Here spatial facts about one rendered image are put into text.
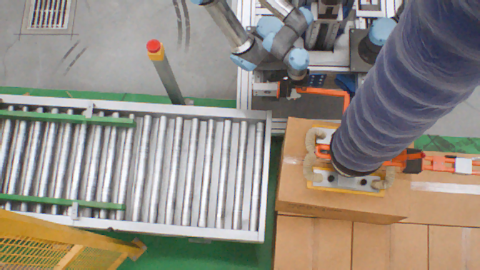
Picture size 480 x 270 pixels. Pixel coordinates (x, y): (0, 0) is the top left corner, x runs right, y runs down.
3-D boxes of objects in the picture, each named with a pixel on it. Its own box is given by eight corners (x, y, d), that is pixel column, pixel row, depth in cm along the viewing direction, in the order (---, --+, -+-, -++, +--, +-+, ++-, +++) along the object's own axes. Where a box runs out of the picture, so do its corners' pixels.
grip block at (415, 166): (399, 172, 220) (403, 170, 214) (400, 150, 222) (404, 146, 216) (418, 174, 219) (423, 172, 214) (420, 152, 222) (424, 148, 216)
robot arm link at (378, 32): (360, 35, 238) (366, 21, 225) (386, 23, 239) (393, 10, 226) (373, 57, 235) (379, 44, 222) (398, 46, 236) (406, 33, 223)
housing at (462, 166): (451, 174, 219) (455, 173, 214) (451, 158, 220) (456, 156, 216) (467, 176, 218) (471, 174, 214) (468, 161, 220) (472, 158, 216)
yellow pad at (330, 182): (306, 188, 229) (307, 187, 224) (308, 166, 231) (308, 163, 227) (383, 197, 227) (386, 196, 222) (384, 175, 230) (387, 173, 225)
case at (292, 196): (273, 210, 278) (277, 200, 239) (283, 137, 288) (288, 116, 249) (387, 225, 274) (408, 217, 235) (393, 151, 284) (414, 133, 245)
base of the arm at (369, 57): (357, 35, 248) (361, 25, 239) (388, 36, 248) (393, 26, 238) (358, 64, 244) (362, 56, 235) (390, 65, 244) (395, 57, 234)
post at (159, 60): (176, 114, 350) (146, 54, 253) (177, 105, 352) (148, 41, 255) (186, 115, 350) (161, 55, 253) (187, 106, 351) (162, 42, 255)
